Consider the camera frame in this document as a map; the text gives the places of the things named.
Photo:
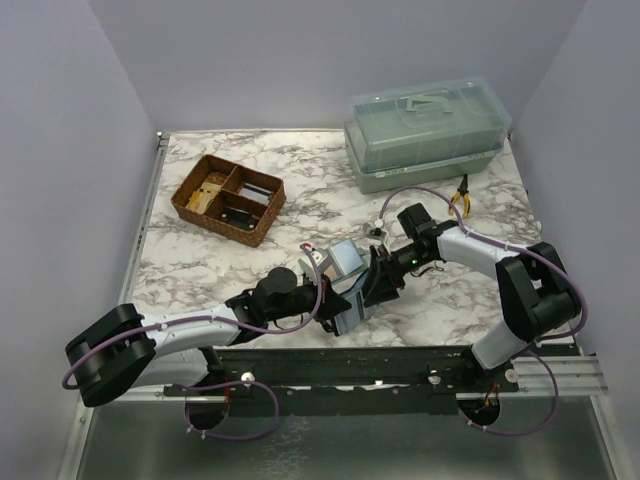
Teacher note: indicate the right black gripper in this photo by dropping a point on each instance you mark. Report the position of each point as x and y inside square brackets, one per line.
[380, 284]

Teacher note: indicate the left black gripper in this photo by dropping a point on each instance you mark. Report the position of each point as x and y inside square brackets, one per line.
[334, 304]

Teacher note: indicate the black leather card holder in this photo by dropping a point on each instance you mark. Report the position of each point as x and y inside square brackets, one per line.
[352, 318]

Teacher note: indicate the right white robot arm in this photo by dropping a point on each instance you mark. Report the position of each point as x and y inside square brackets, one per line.
[535, 296]

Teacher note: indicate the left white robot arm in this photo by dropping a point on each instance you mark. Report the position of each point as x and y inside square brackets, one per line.
[119, 350]

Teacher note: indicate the silver card in basket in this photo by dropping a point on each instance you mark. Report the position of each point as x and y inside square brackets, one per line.
[255, 193]

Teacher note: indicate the gold cards in basket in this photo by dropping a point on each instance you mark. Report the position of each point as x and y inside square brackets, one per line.
[202, 197]

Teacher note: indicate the black item in basket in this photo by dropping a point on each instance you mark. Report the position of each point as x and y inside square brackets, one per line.
[239, 219]

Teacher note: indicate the brown woven divided basket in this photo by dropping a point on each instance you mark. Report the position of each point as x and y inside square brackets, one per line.
[231, 176]

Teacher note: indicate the green plastic storage box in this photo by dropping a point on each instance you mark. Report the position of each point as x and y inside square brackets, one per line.
[424, 133]

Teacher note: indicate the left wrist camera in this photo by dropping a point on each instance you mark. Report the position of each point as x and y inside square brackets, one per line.
[314, 259]

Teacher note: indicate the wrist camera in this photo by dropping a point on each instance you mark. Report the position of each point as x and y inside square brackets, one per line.
[314, 259]
[376, 231]

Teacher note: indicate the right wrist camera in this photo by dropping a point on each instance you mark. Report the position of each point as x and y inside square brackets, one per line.
[376, 231]

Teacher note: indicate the black metal base rail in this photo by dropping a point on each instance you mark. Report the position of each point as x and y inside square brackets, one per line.
[326, 382]

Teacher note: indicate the yellow handled pliers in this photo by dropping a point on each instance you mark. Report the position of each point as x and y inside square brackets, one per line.
[462, 194]

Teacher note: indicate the aluminium frame rail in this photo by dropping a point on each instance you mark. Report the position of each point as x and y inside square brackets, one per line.
[128, 283]

